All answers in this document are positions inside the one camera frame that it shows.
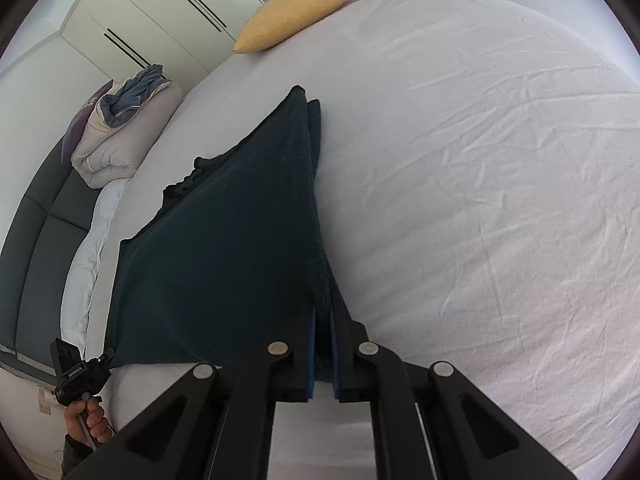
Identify purple pillow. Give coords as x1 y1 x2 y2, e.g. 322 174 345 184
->
61 80 115 163

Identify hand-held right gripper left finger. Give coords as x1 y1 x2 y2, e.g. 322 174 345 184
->
65 309 318 480

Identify person's left forearm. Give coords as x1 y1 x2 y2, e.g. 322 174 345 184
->
61 434 96 476

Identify folded beige duvet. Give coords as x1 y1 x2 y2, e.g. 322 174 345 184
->
70 64 186 190

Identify grey padded headboard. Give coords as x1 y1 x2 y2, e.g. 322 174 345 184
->
0 130 101 376

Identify dark green sweater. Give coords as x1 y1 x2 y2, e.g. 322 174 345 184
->
102 85 366 386

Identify person's left hand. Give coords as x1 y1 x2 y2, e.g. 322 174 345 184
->
64 396 116 445

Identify white wardrobe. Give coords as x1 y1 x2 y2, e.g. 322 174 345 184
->
0 0 301 101

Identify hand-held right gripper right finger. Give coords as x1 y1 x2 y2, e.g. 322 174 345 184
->
330 310 576 480

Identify white pillows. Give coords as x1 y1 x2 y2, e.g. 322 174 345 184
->
60 177 133 356

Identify bed with white sheet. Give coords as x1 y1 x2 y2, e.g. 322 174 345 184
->
60 0 640 480

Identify yellow pillow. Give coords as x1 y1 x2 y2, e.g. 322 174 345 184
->
232 0 369 54

